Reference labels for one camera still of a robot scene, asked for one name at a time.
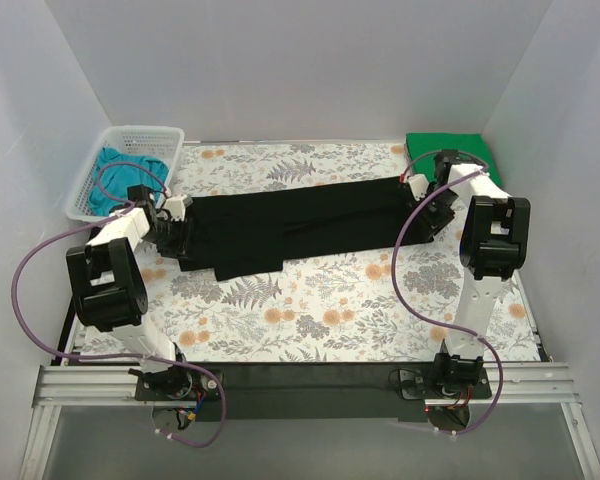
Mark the teal t shirt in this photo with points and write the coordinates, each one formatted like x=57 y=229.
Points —
x=114 y=172

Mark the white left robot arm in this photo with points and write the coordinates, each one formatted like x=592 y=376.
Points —
x=109 y=292

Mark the white plastic basket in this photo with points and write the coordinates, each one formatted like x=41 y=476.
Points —
x=160 y=142

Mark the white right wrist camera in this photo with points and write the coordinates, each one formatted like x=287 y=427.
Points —
x=416 y=185

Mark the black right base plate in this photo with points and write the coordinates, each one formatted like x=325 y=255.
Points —
x=417 y=382

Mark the aluminium frame rail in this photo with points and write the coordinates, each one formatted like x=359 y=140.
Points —
x=306 y=390

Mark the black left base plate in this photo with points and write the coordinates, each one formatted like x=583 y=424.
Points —
x=175 y=384

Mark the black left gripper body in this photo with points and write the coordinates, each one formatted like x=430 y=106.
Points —
x=171 y=237

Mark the black t shirt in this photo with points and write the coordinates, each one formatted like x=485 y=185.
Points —
x=241 y=235

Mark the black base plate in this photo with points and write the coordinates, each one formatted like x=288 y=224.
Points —
x=175 y=384
x=417 y=382

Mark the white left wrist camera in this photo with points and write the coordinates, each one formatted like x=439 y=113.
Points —
x=176 y=206

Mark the floral table mat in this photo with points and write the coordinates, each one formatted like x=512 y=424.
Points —
x=376 y=305

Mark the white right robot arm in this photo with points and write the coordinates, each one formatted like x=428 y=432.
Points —
x=493 y=246

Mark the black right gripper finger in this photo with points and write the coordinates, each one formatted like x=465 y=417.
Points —
x=430 y=231
x=411 y=202

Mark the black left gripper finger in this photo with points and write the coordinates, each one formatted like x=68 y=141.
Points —
x=187 y=240
x=167 y=251

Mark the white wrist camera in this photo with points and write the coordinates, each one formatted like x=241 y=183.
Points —
x=176 y=206
x=416 y=185

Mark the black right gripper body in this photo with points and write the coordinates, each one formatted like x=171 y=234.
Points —
x=434 y=215

